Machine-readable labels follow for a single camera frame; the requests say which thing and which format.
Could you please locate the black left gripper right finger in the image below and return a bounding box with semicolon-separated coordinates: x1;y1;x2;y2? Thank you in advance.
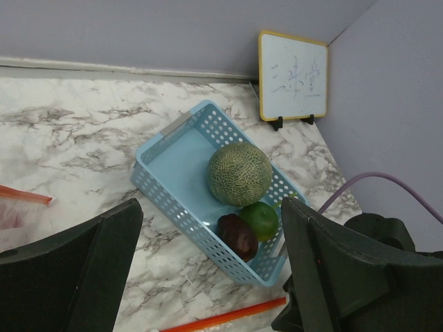
280;196;443;332

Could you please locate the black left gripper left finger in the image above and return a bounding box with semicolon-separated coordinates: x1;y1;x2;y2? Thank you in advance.
1;199;143;331

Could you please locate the clear zip bag orange zipper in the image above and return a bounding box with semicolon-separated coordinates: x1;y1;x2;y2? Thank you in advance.
1;185;53;251

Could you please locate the yellow green citrus fruit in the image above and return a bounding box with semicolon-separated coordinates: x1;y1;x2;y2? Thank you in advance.
238;200;282;242

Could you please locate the dark red apple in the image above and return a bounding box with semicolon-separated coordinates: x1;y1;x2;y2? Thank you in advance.
216;214;258;262

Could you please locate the green netted melon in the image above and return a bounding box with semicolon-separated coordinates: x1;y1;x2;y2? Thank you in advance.
207;142;273;208

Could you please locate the light blue plastic basket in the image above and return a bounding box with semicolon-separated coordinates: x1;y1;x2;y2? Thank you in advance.
131;100;287;287

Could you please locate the small whiteboard with stand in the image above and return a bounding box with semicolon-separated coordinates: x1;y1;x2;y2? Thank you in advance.
258;30;329;131

